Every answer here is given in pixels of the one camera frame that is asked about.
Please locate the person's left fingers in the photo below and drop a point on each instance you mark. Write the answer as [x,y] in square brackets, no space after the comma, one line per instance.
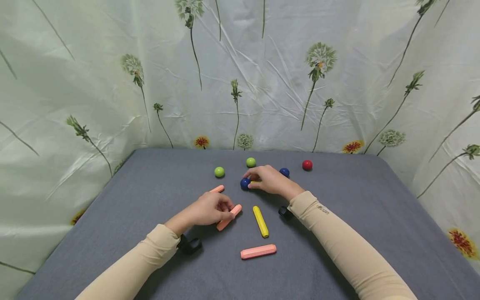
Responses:
[226,202]

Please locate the person's right thumb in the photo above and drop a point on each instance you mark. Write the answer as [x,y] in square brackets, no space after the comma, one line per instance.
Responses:
[255,186]

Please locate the person's right hand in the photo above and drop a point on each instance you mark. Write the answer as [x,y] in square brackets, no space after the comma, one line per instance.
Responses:
[273,180]

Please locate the blue ball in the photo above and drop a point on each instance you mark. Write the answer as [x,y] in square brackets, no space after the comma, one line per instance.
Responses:
[284,172]
[245,183]

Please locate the person's left thumb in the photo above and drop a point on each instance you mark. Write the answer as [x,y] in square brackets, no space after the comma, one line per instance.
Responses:
[226,216]

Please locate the person's right forearm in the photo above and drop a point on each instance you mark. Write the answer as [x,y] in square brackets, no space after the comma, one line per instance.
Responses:
[348,250]

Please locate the person's left forearm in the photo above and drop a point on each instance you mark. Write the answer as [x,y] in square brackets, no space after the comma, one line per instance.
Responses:
[131,266]

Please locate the black wrist band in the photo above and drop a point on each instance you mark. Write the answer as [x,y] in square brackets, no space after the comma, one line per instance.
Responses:
[189,245]
[285,212]

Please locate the person's left hand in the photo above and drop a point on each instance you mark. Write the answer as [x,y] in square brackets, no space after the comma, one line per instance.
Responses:
[206,210]

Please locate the green ball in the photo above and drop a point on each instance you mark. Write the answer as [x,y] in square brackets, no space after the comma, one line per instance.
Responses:
[219,171]
[251,162]

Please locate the red ball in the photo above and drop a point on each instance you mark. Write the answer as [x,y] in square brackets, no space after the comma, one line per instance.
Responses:
[307,165]

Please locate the person's right fingers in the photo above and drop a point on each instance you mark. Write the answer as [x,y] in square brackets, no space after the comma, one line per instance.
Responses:
[255,171]

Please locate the yellow stick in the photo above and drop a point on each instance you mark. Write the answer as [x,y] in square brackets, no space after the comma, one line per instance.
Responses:
[260,221]

